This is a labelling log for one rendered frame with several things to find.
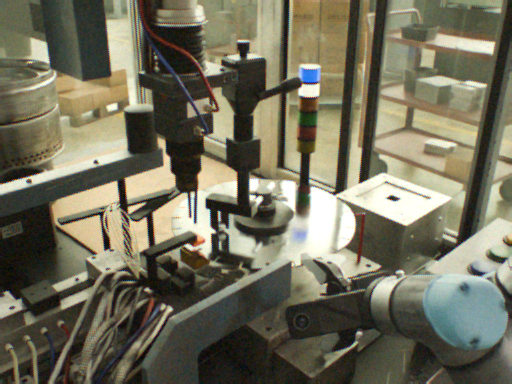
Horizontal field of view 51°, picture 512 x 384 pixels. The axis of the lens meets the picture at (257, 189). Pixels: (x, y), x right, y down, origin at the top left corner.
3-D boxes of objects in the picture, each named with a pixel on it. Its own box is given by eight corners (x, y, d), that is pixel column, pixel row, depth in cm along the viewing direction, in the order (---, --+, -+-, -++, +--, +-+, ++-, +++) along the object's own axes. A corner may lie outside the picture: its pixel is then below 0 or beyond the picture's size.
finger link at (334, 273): (320, 273, 83) (350, 308, 76) (309, 275, 83) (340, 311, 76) (323, 248, 81) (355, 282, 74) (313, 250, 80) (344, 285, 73)
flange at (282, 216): (293, 234, 93) (293, 221, 92) (228, 230, 94) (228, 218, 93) (294, 204, 103) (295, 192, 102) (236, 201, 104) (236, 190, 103)
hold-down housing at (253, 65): (249, 161, 90) (250, 36, 81) (265, 171, 86) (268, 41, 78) (220, 168, 87) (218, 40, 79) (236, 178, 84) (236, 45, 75)
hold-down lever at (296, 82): (275, 87, 86) (276, 69, 85) (304, 95, 82) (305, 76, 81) (238, 96, 81) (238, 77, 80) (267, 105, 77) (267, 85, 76)
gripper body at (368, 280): (377, 319, 81) (430, 325, 70) (328, 333, 78) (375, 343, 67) (367, 268, 82) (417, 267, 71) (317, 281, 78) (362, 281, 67)
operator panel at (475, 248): (483, 278, 117) (497, 217, 110) (535, 301, 110) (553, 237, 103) (413, 338, 99) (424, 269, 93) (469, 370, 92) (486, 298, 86)
